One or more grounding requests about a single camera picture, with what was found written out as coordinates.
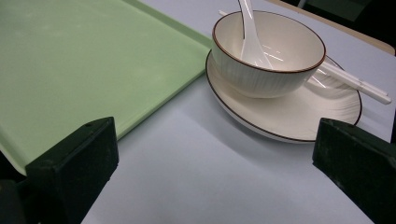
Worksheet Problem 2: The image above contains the white ribbed plate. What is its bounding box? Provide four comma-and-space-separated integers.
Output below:
205, 49, 363, 144

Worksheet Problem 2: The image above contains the white ribbed bowl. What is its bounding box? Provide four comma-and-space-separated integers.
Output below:
211, 9, 327, 99

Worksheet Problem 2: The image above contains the white ceramic soup spoon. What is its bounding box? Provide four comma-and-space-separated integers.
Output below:
237, 0, 275, 70

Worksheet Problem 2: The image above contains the green plastic tray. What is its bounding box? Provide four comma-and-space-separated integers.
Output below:
0, 0, 214, 176

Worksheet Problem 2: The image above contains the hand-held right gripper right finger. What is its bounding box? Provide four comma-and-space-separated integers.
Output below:
312, 118, 396, 224

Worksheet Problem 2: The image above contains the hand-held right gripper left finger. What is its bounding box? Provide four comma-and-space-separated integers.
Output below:
25, 117, 120, 224

